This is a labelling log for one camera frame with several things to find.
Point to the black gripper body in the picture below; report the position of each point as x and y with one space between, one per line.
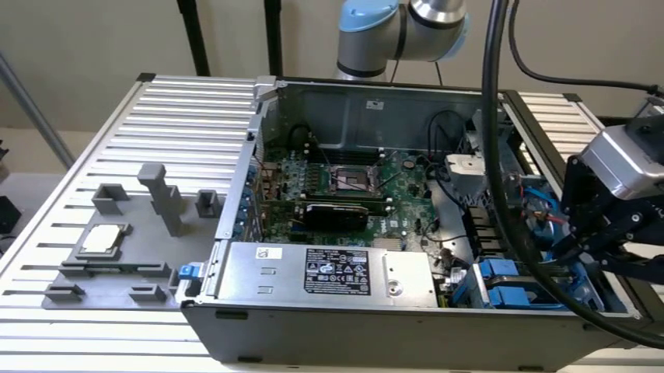
586 202

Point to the hard disk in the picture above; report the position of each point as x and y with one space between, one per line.
498 268

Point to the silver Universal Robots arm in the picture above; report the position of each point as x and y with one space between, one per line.
395 35

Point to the blue disk carrier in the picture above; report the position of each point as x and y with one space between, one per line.
511 297

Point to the grey disk bay cage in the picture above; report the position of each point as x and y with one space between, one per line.
475 287

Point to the black fan shroud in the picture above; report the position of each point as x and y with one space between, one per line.
480 233

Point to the black block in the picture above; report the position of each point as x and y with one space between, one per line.
613 122

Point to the silver drive cage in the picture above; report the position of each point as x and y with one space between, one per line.
464 165

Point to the black table corner cap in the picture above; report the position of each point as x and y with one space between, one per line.
573 97
148 77

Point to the green motherboard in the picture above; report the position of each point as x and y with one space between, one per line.
410 206

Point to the CPU socket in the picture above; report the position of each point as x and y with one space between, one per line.
351 178

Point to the open black PC case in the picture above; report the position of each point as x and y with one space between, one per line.
364 334

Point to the black graphics card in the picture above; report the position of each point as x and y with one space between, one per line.
335 219

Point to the silver power supply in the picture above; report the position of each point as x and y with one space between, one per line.
280 279

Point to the black stand pole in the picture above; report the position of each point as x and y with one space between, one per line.
194 39
273 39

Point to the blue case latch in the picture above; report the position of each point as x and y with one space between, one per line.
188 272

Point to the grey parts rack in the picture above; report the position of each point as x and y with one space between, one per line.
145 248

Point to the silver CPU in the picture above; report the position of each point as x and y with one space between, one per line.
104 237

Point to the black box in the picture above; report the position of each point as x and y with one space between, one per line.
7 215

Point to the grey metal pole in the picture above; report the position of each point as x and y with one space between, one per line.
31 105

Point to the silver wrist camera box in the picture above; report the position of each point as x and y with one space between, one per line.
618 163

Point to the aluminium frame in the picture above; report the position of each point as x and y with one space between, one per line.
655 107

